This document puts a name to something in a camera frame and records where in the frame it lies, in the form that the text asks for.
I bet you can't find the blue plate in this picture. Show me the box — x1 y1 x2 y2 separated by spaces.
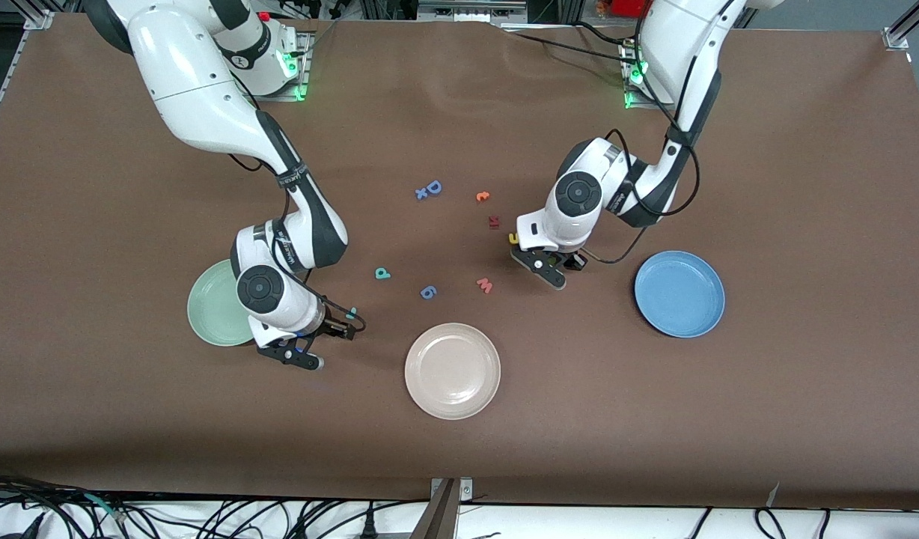
634 250 726 338

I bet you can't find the beige plate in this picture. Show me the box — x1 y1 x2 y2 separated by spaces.
404 323 501 421

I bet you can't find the pale green plate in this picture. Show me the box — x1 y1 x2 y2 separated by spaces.
187 259 255 347

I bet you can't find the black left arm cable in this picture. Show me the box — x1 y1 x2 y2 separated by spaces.
584 0 701 265

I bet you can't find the black cable on table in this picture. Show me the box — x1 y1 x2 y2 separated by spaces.
574 21 640 47
499 28 641 67

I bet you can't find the metal table edge bracket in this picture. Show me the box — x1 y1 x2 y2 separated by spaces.
430 477 474 539

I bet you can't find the teal cable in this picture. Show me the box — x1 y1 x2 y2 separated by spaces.
84 493 129 523

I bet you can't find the black looped floor cable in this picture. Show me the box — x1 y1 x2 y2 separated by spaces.
754 507 788 539

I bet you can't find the aluminium table rail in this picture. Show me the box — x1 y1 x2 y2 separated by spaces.
0 10 53 147
882 0 919 52

